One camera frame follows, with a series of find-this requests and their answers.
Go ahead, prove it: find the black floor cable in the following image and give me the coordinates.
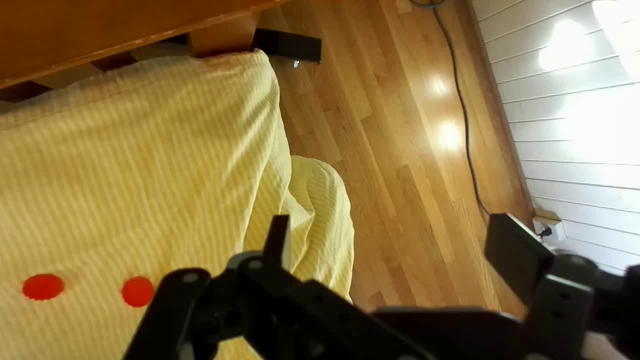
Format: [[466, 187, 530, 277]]
[[407, 0, 496, 222]]

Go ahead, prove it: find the black rectangular object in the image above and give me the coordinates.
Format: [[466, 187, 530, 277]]
[[251, 25, 324, 65]]

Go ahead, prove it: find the wooden bunk bed frame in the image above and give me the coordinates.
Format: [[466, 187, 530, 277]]
[[0, 0, 289, 102]]

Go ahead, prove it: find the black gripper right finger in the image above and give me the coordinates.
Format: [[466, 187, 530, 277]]
[[483, 211, 600, 360]]

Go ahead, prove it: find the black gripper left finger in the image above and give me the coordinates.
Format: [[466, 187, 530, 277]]
[[121, 213, 416, 360]]

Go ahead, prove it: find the orange game chip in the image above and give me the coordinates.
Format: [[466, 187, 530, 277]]
[[20, 272, 67, 301], [120, 274, 157, 310]]

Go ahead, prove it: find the white wall outlet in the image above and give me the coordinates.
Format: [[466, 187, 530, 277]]
[[532, 207, 567, 247]]

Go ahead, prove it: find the yellow striped bed sheet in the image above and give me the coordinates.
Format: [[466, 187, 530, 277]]
[[0, 47, 356, 360]]

